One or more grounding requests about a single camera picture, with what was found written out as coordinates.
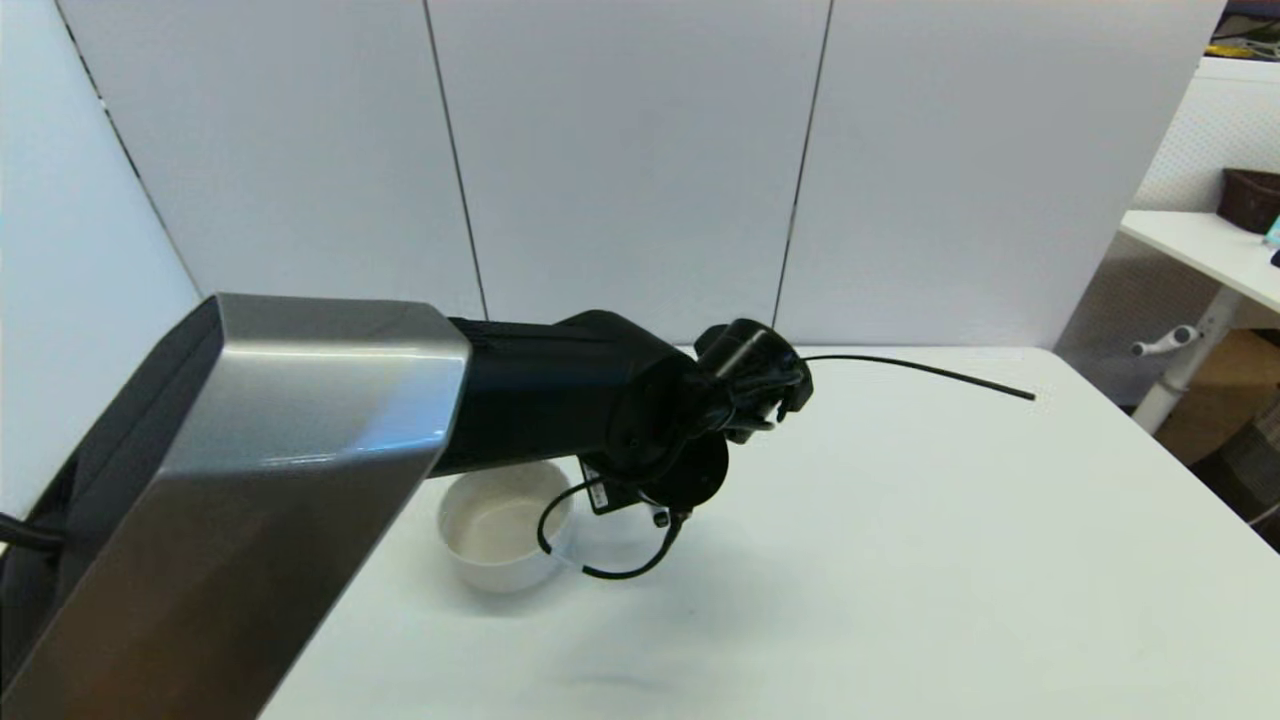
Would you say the stiff black cable end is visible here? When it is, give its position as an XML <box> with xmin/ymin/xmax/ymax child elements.
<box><xmin>800</xmin><ymin>354</ymin><xmax>1037</xmax><ymax>402</ymax></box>

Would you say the brown cardboard box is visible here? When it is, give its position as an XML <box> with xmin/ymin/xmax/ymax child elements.
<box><xmin>1152</xmin><ymin>332</ymin><xmax>1280</xmax><ymax>469</ymax></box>

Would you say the yellow clutter on partition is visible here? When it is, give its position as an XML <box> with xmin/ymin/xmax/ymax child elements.
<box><xmin>1205</xmin><ymin>38</ymin><xmax>1280</xmax><ymax>67</ymax></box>

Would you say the dark brown basket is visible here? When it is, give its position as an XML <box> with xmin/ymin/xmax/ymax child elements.
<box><xmin>1216</xmin><ymin>169</ymin><xmax>1280</xmax><ymax>236</ymax></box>

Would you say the white side desk top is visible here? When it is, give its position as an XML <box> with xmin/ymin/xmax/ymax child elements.
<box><xmin>1119</xmin><ymin>211</ymin><xmax>1280</xmax><ymax>319</ymax></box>

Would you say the white desk leg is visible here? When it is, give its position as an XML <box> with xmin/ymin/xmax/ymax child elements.
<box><xmin>1130</xmin><ymin>290</ymin><xmax>1242</xmax><ymax>437</ymax></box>

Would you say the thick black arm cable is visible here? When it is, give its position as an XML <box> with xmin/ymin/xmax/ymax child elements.
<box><xmin>0</xmin><ymin>513</ymin><xmax>67</xmax><ymax>554</ymax></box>

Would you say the black looped camera cable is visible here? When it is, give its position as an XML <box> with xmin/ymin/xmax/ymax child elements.
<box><xmin>537</xmin><ymin>480</ymin><xmax>693</xmax><ymax>582</ymax></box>

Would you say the white perforated partition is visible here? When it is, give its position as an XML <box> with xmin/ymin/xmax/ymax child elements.
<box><xmin>1050</xmin><ymin>58</ymin><xmax>1280</xmax><ymax>411</ymax></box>

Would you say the white round bowl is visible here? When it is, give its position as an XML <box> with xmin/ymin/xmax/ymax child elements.
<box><xmin>437</xmin><ymin>458</ymin><xmax>579</xmax><ymax>595</ymax></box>

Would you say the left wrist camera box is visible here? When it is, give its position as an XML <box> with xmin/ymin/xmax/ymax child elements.
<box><xmin>578</xmin><ymin>460</ymin><xmax>673</xmax><ymax>529</ymax></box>

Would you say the white desk crank handle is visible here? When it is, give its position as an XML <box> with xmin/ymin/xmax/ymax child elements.
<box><xmin>1130</xmin><ymin>326</ymin><xmax>1199</xmax><ymax>361</ymax></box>

